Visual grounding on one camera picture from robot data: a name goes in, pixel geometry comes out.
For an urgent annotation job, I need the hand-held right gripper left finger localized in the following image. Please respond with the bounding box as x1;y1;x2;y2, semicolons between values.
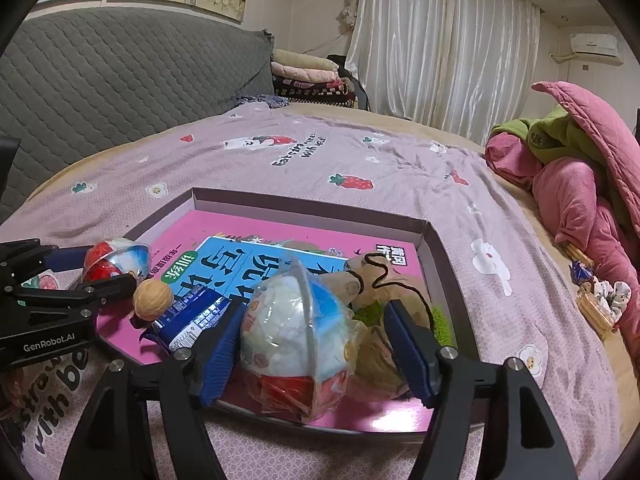
59;300;249;480

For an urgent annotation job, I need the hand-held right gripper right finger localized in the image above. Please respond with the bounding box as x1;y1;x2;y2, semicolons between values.
384;299;581;480

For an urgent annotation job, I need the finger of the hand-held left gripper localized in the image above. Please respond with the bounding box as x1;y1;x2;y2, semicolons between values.
0;239;93;286
0;272;139;320

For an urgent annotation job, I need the red white toy egg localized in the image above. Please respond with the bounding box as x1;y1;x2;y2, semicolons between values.
240;255;368;423
82;238;152;283

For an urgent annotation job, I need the blue snack packet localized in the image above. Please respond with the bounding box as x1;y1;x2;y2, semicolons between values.
140;295;233;353

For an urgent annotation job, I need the dark shallow cardboard box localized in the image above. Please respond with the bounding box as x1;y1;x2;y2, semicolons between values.
95;187;496;443

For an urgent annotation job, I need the beige mesh drawstring bag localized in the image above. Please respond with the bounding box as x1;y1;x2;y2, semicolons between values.
345;252;436;401

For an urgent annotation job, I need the walnut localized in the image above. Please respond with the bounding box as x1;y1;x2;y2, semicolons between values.
132;280;176;321

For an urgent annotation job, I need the pink blue workbook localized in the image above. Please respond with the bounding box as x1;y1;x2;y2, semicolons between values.
97;207;438;433

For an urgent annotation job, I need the blue candy wrapper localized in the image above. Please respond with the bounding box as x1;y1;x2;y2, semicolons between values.
571;260;596;286

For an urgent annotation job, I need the grey quilted headboard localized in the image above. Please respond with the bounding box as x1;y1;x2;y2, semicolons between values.
0;5;276;221

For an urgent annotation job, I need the white patterned scrunchie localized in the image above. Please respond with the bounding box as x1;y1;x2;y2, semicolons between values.
592;280;633;318

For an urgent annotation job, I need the pink quilt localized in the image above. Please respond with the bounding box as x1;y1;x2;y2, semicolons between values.
484;80;640;366

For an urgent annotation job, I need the pink strawberry printed blanket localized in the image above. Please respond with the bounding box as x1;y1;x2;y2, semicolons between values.
0;107;621;480

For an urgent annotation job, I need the blue grey knitted cloth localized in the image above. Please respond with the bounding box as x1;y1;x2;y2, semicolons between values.
235;94;291;111

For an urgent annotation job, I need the green cloth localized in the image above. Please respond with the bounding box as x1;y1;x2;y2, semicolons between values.
492;105;583;163

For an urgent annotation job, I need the dark cloth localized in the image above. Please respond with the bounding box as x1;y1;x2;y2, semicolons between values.
327;54;372;111

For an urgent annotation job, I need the checkered folded blanket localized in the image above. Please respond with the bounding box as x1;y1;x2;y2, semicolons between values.
274;77;357;108

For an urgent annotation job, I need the pink folded blanket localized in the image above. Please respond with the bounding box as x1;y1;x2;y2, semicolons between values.
272;62;344;87

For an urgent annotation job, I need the white curtain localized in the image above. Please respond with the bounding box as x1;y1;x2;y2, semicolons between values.
345;0;543;138

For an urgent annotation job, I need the beige folded blanket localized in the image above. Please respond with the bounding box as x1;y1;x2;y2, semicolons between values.
272;49;338;72

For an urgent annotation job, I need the white air conditioner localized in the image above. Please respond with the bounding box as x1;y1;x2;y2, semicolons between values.
570;32;625;65

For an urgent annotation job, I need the green fuzzy hair ring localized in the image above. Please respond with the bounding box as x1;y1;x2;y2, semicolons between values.
352;305;455;348

